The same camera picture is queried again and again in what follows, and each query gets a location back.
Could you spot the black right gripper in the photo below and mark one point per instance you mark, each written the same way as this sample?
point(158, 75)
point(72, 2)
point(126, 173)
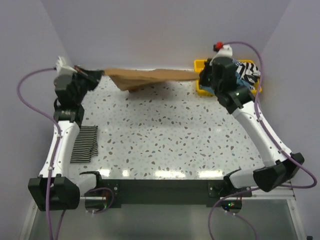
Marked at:
point(206, 67)

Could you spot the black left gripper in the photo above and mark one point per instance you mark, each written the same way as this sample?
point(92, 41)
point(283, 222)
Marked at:
point(92, 76)

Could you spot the tan tank top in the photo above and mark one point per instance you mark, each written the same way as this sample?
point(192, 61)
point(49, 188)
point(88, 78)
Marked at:
point(132, 79)

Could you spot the black white striped tank top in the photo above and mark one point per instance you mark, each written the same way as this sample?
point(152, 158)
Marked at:
point(85, 145)

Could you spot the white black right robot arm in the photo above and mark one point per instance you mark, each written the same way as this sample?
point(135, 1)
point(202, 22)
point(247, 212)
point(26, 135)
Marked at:
point(277, 169)

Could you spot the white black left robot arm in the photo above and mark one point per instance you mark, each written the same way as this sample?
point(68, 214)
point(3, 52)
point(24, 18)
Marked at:
point(53, 190)

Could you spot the blue tank top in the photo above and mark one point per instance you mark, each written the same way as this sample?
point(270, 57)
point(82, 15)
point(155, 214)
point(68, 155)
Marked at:
point(240, 83)

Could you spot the navy white striped tank top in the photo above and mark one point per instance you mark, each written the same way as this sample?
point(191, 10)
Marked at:
point(247, 71)

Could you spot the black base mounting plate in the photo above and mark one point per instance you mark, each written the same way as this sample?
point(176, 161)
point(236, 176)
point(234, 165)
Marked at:
point(162, 192)

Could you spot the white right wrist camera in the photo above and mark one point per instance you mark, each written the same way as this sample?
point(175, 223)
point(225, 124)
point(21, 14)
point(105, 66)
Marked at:
point(222, 50)

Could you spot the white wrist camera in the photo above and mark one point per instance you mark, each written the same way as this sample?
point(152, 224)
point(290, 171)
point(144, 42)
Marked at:
point(62, 66)
point(222, 50)

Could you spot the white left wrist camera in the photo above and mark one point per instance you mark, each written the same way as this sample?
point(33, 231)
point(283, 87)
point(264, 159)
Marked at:
point(62, 66)

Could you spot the aluminium frame rail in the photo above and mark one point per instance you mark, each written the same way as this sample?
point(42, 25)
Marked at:
point(279, 193)

